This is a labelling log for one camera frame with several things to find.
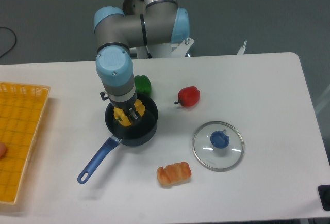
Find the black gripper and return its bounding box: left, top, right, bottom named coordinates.
left=100, top=91, right=141, bottom=120

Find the yellow bell pepper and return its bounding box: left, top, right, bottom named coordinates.
left=113, top=99, right=146, bottom=127

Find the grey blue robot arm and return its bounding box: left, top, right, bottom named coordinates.
left=94, top=0, right=190, bottom=121

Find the green bell pepper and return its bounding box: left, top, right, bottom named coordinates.
left=134, top=75, right=152, bottom=97

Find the red bell pepper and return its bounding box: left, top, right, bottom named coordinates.
left=174, top=86, right=200, bottom=107

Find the orange bread loaf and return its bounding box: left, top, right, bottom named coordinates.
left=156, top=162, right=192, bottom=187

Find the glass lid blue knob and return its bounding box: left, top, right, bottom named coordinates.
left=192, top=121, right=245, bottom=172

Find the yellow plastic basket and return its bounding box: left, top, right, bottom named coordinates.
left=1, top=82, right=51, bottom=205

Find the peach object in basket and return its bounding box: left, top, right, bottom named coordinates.
left=0, top=142, right=7, bottom=158

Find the black device at table edge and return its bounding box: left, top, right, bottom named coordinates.
left=318, top=185, right=330, bottom=211

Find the dark pot blue handle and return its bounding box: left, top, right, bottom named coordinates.
left=77, top=93, right=158, bottom=184

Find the black cable on floor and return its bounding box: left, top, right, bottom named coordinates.
left=0, top=26, right=18, bottom=58

